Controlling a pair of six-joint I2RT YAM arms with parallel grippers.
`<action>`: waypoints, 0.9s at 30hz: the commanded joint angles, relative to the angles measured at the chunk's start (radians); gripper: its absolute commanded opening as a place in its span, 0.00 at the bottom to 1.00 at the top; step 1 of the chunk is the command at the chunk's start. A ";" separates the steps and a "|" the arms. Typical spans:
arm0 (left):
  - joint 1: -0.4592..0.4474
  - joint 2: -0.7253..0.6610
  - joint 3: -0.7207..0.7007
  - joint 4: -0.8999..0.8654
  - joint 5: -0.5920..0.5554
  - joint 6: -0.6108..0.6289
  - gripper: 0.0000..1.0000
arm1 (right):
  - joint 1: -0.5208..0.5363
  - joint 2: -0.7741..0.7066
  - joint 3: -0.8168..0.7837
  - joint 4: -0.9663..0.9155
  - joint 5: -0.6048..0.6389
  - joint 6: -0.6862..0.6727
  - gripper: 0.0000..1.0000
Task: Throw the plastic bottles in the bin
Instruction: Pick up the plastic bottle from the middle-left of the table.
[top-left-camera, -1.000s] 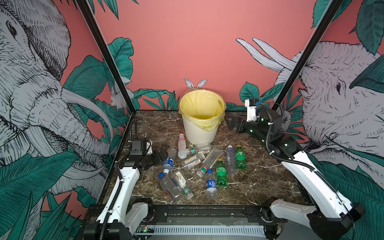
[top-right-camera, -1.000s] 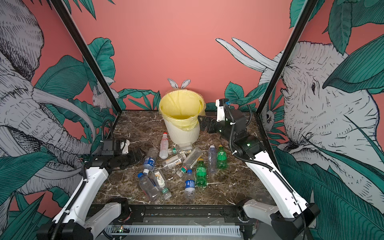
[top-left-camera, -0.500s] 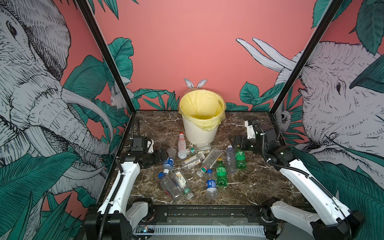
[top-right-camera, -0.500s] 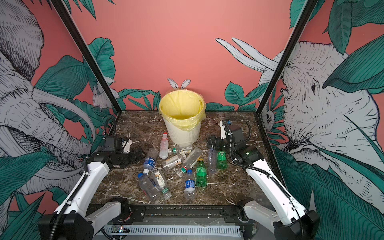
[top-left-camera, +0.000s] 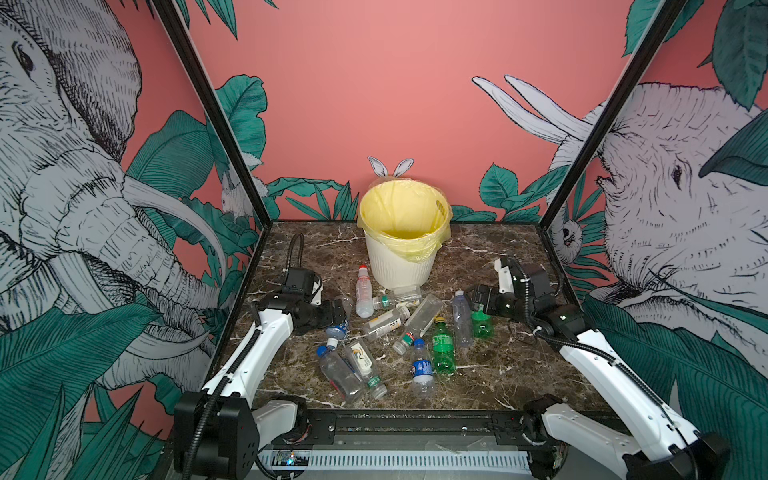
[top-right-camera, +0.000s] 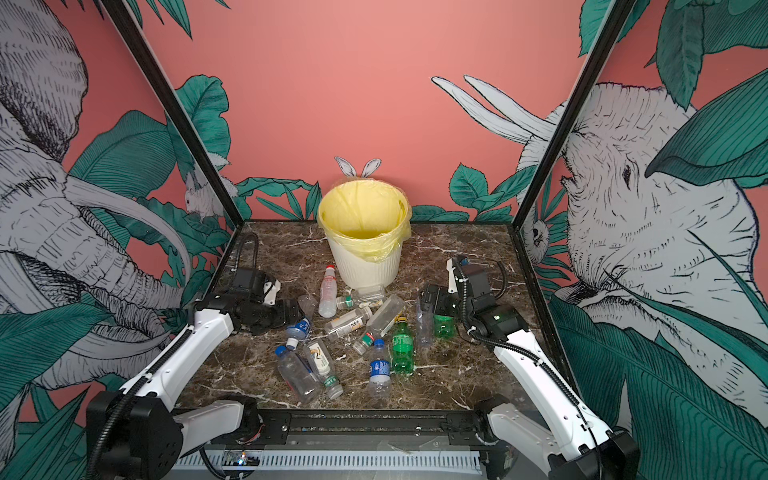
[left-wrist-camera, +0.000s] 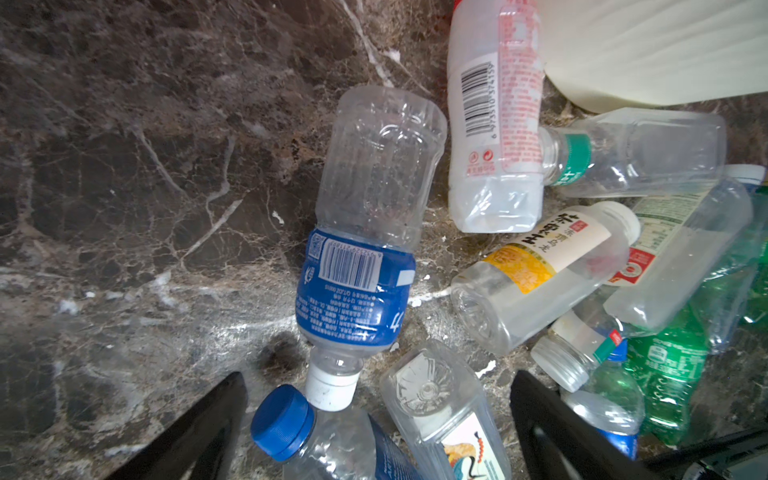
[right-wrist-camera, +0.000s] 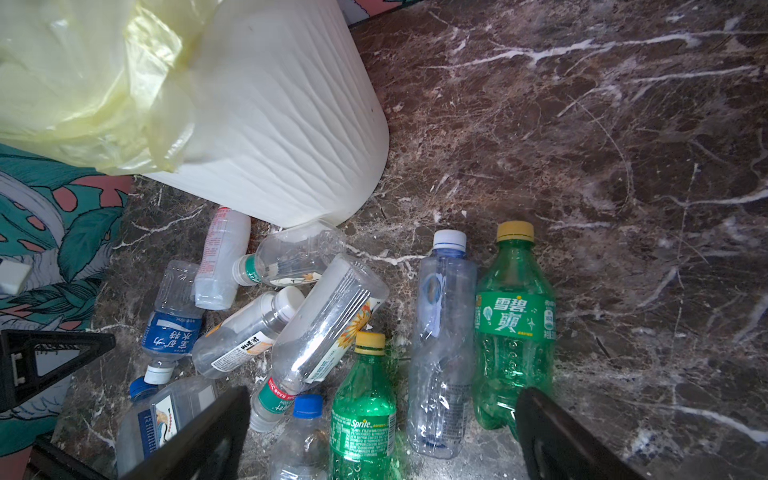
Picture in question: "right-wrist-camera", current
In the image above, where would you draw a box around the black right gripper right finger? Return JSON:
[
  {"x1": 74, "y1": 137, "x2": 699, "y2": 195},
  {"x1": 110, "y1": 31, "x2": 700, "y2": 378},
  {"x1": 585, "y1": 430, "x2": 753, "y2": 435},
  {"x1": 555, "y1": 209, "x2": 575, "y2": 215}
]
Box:
[{"x1": 516, "y1": 387, "x2": 641, "y2": 479}]

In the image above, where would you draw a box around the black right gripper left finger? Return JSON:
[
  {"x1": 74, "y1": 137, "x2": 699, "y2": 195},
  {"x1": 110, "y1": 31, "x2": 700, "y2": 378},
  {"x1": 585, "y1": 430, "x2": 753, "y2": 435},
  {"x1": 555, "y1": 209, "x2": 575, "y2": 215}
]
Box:
[{"x1": 127, "y1": 386, "x2": 250, "y2": 479}]

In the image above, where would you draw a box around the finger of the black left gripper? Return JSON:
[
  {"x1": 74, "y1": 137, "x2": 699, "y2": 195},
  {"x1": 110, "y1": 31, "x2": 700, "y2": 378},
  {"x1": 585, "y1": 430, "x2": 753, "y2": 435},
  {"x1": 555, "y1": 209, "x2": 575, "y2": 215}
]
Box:
[{"x1": 1, "y1": 329, "x2": 116, "y2": 411}]

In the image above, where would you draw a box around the clear bottle blue cap bird label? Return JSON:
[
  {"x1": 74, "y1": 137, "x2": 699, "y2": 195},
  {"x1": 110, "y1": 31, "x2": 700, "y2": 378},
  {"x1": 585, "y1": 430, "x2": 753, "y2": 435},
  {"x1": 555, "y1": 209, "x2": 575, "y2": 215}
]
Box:
[{"x1": 116, "y1": 376, "x2": 218, "y2": 478}]

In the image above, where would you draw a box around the green Sprite bottle Chinese label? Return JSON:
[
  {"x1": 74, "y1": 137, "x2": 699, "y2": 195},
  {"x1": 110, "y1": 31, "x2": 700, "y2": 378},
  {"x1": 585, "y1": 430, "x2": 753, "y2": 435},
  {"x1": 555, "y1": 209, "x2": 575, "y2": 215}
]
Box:
[{"x1": 471, "y1": 221, "x2": 556, "y2": 437}]

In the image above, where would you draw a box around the yellow plastic bin liner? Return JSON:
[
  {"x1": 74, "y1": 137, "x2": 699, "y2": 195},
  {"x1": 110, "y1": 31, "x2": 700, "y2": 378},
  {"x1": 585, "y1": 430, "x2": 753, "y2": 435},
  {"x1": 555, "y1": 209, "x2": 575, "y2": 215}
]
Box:
[{"x1": 1, "y1": 1, "x2": 218, "y2": 175}]

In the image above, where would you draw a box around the white ribbed trash bin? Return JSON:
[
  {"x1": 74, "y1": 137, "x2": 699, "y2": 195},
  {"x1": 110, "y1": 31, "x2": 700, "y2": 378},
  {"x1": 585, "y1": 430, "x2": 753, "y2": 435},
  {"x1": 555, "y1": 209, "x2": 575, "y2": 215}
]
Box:
[{"x1": 154, "y1": 1, "x2": 389, "y2": 227}]

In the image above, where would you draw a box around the small clear bottle blue cap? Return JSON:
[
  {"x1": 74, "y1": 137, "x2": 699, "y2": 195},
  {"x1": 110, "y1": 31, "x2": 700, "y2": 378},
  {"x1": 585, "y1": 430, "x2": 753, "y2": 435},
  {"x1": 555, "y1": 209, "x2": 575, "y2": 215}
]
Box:
[{"x1": 268, "y1": 395, "x2": 330, "y2": 479}]

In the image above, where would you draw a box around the clear tall bottle barcode label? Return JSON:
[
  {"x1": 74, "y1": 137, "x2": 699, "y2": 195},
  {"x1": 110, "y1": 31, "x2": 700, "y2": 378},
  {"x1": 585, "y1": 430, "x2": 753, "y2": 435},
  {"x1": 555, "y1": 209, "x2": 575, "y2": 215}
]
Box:
[{"x1": 406, "y1": 230, "x2": 477, "y2": 459}]

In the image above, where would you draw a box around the small green Sprite bottle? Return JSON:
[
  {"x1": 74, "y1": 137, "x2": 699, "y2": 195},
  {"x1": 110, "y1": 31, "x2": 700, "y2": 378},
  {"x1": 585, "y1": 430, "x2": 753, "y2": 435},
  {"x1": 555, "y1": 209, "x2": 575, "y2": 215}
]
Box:
[{"x1": 330, "y1": 332, "x2": 397, "y2": 479}]

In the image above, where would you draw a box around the clear bottle sunflower label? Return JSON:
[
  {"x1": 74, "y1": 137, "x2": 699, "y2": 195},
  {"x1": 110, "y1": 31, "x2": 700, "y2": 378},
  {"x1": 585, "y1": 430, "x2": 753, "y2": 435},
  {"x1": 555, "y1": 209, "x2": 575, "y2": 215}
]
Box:
[{"x1": 250, "y1": 254, "x2": 389, "y2": 433}]

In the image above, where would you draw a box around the clear bottle green band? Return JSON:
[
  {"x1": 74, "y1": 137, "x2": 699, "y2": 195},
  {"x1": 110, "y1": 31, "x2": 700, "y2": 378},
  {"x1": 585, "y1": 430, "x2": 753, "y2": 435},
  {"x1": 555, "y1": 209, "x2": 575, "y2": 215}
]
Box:
[{"x1": 232, "y1": 220, "x2": 347, "y2": 288}]

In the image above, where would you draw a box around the white opaque bottle red cap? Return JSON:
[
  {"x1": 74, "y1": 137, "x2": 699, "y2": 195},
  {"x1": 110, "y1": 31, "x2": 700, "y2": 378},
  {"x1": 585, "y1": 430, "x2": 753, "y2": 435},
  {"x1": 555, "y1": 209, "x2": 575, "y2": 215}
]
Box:
[{"x1": 193, "y1": 207, "x2": 251, "y2": 311}]

